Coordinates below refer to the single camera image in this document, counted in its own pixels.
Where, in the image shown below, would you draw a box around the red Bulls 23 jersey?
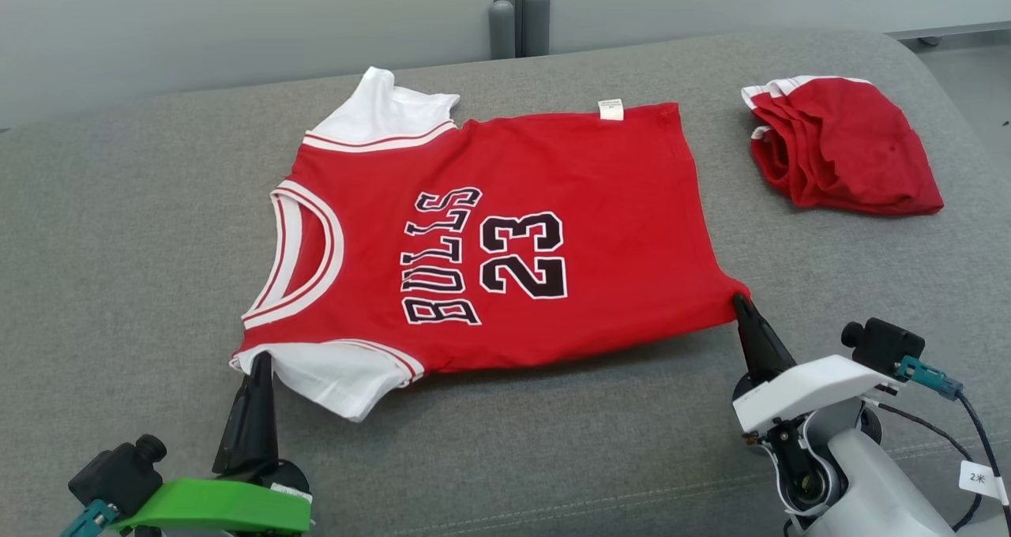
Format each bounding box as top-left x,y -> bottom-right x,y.
228,66 -> 752,424

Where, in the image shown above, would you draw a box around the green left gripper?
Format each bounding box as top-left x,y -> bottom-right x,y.
110,352 -> 315,537

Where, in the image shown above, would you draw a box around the grey fabric sofa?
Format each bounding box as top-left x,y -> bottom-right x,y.
0,30 -> 1011,537

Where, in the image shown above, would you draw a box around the black cable with teal plug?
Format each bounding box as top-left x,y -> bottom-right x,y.
58,498 -> 121,537
896,355 -> 1011,531

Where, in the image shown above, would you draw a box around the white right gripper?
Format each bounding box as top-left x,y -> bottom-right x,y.
731,292 -> 902,436

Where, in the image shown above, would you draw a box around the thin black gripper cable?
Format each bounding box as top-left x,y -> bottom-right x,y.
872,400 -> 985,532

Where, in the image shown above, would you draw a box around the grey partition base rail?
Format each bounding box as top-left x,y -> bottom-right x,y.
885,21 -> 1011,47

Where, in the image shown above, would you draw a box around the small white cable label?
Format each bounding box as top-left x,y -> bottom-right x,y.
958,460 -> 1010,503

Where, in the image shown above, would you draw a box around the red shorts with white stripe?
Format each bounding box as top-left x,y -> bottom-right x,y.
741,75 -> 945,217

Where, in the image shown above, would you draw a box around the grey partition post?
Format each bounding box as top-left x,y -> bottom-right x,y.
515,0 -> 552,58
487,0 -> 519,61

